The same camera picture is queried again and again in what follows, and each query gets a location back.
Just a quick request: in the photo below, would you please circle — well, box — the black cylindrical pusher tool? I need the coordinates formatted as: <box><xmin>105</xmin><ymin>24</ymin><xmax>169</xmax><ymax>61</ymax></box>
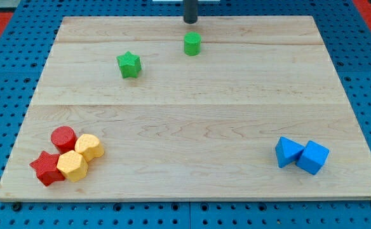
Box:
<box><xmin>183</xmin><ymin>0</ymin><xmax>198</xmax><ymax>24</ymax></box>

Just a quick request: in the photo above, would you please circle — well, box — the wooden board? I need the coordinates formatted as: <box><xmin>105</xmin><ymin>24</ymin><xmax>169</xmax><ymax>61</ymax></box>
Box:
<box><xmin>0</xmin><ymin>16</ymin><xmax>371</xmax><ymax>202</ymax></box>

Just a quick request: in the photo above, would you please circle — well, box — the red star block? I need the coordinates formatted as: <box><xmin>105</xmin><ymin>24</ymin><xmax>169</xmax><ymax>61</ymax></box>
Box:
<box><xmin>29</xmin><ymin>151</ymin><xmax>65</xmax><ymax>186</ymax></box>

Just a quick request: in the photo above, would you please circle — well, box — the blue triangle block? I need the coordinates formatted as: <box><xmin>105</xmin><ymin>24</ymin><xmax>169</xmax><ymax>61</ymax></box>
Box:
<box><xmin>275</xmin><ymin>137</ymin><xmax>305</xmax><ymax>168</ymax></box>

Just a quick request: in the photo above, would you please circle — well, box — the blue cube block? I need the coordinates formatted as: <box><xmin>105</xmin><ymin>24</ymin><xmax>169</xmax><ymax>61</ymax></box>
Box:
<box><xmin>296</xmin><ymin>141</ymin><xmax>330</xmax><ymax>175</ymax></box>

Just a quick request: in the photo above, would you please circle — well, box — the red cylinder block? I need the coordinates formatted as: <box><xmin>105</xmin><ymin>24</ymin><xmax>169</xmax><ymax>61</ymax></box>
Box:
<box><xmin>50</xmin><ymin>126</ymin><xmax>77</xmax><ymax>154</ymax></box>

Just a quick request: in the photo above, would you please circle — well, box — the green cylinder block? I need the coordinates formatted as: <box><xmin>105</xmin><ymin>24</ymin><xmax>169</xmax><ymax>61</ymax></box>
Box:
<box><xmin>184</xmin><ymin>32</ymin><xmax>201</xmax><ymax>56</ymax></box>

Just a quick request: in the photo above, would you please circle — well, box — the yellow hexagon block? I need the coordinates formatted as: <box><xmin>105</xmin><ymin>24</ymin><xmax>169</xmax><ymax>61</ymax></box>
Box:
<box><xmin>57</xmin><ymin>151</ymin><xmax>88</xmax><ymax>183</ymax></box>

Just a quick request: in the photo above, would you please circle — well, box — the green star block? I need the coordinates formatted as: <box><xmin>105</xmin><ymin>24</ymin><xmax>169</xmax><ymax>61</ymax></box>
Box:
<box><xmin>116</xmin><ymin>51</ymin><xmax>142</xmax><ymax>78</ymax></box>

